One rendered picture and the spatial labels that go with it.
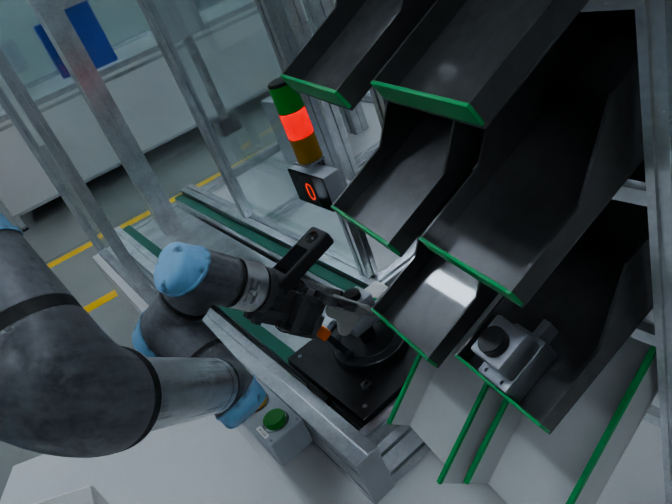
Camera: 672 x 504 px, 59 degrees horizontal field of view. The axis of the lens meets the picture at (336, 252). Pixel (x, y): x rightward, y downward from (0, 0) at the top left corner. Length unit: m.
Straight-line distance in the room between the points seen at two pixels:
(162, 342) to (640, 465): 0.70
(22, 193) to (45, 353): 5.41
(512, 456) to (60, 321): 0.55
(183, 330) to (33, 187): 5.05
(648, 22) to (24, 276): 0.49
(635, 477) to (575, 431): 0.25
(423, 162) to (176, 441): 0.84
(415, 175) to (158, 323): 0.43
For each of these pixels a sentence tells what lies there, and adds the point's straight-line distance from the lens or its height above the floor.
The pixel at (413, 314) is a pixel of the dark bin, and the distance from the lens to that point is 0.75.
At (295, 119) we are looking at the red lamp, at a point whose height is 1.35.
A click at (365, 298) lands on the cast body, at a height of 1.08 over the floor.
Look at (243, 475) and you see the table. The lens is 1.16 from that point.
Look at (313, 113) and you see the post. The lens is 1.11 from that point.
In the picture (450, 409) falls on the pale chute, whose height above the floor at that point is 1.04.
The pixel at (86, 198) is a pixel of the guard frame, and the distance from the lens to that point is 1.65.
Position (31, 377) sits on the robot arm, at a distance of 0.49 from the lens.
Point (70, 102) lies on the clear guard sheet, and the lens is 2.13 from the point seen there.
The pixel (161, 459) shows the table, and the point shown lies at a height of 0.86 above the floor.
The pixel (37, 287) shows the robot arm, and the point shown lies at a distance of 0.52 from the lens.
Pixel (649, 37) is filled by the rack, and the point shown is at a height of 1.52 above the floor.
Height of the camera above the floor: 1.68
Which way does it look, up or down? 31 degrees down
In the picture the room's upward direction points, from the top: 22 degrees counter-clockwise
